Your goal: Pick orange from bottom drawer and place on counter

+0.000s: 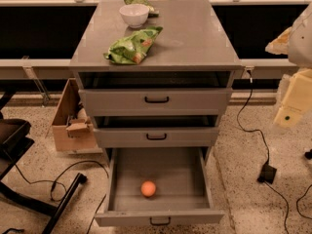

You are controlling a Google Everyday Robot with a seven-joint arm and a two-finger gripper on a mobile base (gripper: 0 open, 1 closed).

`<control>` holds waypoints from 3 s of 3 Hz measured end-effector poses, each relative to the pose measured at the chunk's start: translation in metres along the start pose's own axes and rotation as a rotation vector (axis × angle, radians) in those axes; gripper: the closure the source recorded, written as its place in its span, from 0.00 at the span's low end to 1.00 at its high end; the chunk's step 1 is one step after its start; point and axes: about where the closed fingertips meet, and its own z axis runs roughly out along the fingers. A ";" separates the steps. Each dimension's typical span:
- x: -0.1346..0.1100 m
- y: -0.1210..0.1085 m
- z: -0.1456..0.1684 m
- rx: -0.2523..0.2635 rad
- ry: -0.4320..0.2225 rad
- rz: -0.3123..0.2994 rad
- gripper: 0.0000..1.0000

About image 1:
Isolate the black floor cable left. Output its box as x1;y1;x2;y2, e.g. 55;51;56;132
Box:
13;160;110;234

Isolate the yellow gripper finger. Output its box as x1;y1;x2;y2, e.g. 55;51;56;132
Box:
274;69;312;128
265;27;291;55

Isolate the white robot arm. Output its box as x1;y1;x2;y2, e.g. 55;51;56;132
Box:
265;3;312;128

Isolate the orange fruit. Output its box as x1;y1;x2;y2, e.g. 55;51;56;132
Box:
140;181;156;197

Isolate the metal railing frame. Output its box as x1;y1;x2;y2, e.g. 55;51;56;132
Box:
0;0;312;107

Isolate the white bowl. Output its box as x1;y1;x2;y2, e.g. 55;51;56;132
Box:
119;4;149;28

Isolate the grey drawer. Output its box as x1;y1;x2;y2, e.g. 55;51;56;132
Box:
95;147;223;226
94;115;218;148
78;71;232;116

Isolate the grey drawer cabinet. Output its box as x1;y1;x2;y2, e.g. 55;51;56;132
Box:
70;0;241;158

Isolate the green chip bag front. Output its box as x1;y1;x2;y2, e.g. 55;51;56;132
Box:
103;26;163;64

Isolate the grey bottom drawer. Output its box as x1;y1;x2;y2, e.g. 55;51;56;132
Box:
95;147;223;226

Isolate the grey middle drawer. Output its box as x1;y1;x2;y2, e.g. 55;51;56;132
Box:
94;115;218;148

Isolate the grey top drawer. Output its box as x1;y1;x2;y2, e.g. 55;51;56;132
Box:
78;71;232;116

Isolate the black power adapter cable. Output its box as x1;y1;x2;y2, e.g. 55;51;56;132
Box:
236;76;291;234

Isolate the cardboard box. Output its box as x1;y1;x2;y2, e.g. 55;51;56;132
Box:
52;79;98;152

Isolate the black office chair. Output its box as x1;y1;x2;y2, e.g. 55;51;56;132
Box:
0;91;89;234

